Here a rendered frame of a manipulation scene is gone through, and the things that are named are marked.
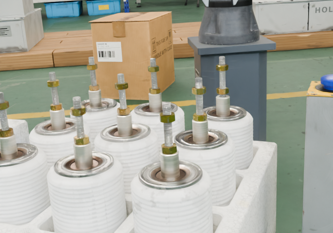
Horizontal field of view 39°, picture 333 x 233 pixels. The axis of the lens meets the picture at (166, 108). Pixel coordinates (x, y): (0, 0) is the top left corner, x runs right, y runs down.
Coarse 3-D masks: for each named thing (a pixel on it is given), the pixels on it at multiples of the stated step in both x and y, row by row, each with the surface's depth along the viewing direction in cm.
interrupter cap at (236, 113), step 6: (210, 108) 78; (234, 108) 78; (240, 108) 77; (210, 114) 76; (216, 114) 76; (234, 114) 75; (240, 114) 75; (246, 114) 75; (210, 120) 73; (216, 120) 73; (222, 120) 72; (228, 120) 72
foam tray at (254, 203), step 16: (256, 144) 81; (272, 144) 81; (256, 160) 75; (272, 160) 78; (240, 176) 70; (256, 176) 69; (272, 176) 79; (240, 192) 65; (256, 192) 65; (272, 192) 80; (48, 208) 64; (128, 208) 65; (224, 208) 61; (240, 208) 61; (256, 208) 66; (272, 208) 81; (0, 224) 60; (32, 224) 60; (48, 224) 61; (128, 224) 59; (224, 224) 57; (240, 224) 57; (256, 224) 67; (272, 224) 82
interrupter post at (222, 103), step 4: (228, 96) 75; (216, 100) 75; (220, 100) 74; (224, 100) 74; (228, 100) 75; (216, 104) 75; (220, 104) 74; (224, 104) 74; (228, 104) 75; (216, 108) 76; (220, 108) 75; (224, 108) 74; (228, 108) 75; (220, 112) 75; (224, 112) 75; (228, 112) 75
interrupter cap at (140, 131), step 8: (104, 128) 71; (112, 128) 71; (136, 128) 71; (144, 128) 71; (104, 136) 68; (112, 136) 68; (120, 136) 69; (128, 136) 67; (136, 136) 67; (144, 136) 67
